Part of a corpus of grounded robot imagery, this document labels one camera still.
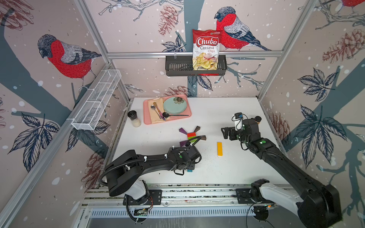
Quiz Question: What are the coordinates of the brown spice jar black lid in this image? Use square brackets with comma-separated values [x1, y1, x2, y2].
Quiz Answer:
[254, 116, 262, 124]

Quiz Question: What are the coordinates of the Chuba cassava chips bag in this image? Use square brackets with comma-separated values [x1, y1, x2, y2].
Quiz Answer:
[192, 29, 221, 71]

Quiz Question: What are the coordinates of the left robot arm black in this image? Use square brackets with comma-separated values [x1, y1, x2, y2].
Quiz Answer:
[99, 146, 202, 205]

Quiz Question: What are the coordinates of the beige napkin on tray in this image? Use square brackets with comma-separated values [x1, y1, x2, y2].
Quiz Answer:
[147, 98, 164, 124]

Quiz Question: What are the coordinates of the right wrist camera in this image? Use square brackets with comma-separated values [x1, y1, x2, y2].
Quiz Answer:
[232, 113, 244, 131]

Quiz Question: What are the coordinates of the silver spoon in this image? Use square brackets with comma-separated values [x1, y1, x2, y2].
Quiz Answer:
[150, 105, 164, 120]

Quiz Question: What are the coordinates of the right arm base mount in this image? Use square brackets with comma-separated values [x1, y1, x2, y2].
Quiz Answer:
[235, 188, 255, 204]

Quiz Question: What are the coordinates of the light green plate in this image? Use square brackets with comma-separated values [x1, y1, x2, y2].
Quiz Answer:
[163, 97, 187, 114]

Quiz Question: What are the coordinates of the red rectangular block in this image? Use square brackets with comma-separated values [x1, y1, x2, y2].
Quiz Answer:
[187, 132, 196, 139]

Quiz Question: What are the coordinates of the green rectangular block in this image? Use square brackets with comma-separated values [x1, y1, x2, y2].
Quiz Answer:
[188, 136, 197, 143]

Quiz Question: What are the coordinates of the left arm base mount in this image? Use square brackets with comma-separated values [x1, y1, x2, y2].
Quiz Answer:
[123, 190, 162, 206]

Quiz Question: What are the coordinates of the black ladle spoon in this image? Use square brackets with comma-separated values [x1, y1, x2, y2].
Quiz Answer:
[163, 112, 189, 118]

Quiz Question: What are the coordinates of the pink tray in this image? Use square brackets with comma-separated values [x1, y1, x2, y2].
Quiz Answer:
[143, 95, 192, 125]

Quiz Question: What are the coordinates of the orange long block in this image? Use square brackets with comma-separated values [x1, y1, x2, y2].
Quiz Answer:
[217, 142, 223, 157]

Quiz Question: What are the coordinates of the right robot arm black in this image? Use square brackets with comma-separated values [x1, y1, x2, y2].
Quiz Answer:
[221, 113, 343, 228]

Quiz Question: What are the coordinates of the black wall basket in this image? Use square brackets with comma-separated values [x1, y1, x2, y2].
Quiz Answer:
[165, 55, 227, 77]

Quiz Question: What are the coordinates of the white spice jar black lid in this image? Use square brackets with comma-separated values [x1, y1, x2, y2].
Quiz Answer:
[127, 110, 141, 127]

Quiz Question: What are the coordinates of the white wire mesh shelf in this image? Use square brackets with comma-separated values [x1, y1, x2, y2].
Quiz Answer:
[71, 69, 121, 131]

